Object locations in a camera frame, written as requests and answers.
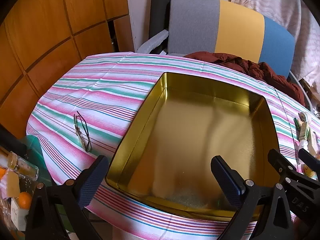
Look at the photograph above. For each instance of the maroon quilted jacket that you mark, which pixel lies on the maroon quilted jacket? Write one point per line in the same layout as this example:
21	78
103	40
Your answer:
250	67

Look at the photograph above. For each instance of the orange fruit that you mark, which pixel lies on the orange fruit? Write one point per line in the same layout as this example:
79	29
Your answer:
25	200
2	173

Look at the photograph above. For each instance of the beige starfish print cushion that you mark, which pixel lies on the beige starfish print cushion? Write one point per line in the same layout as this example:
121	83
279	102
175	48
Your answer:
243	0

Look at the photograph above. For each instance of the dark maroon box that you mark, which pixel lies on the dark maroon box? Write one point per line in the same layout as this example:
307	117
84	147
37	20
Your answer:
200	120

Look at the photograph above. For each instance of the small white carton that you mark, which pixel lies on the small white carton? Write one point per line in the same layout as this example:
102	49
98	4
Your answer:
17	213

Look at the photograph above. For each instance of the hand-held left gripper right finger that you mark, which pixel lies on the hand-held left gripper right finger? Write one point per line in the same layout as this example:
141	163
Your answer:
226	180

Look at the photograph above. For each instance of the glass spice jar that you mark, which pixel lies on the glass spice jar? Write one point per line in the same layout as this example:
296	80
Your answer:
22	166

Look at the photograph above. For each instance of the thin metal eyeglasses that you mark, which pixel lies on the thin metal eyeglasses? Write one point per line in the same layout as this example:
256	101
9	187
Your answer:
79	131

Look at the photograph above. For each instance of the black rolled mat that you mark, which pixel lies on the black rolled mat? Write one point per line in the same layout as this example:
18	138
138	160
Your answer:
158	12

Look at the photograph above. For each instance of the grey yellow blue armchair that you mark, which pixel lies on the grey yellow blue armchair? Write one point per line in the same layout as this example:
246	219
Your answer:
237	25

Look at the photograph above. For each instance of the pink green striped tablecloth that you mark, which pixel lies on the pink green striped tablecloth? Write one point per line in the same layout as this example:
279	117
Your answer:
100	92

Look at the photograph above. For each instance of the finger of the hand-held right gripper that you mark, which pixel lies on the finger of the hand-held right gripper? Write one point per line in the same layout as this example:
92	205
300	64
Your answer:
278	161
311	161

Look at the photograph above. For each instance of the green plastic bin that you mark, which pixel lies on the green plastic bin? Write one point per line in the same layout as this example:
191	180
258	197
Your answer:
37	150

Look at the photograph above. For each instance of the wooden panelled wardrobe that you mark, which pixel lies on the wooden panelled wardrobe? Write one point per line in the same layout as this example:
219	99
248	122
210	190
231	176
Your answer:
50	30

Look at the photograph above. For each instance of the pale patterned curtain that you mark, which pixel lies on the pale patterned curtain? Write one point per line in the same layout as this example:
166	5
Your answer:
287	10

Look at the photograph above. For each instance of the small green white box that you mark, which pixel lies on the small green white box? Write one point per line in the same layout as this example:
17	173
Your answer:
303	130

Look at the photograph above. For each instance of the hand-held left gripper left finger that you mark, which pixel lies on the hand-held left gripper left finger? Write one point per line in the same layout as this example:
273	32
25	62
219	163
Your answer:
91	180

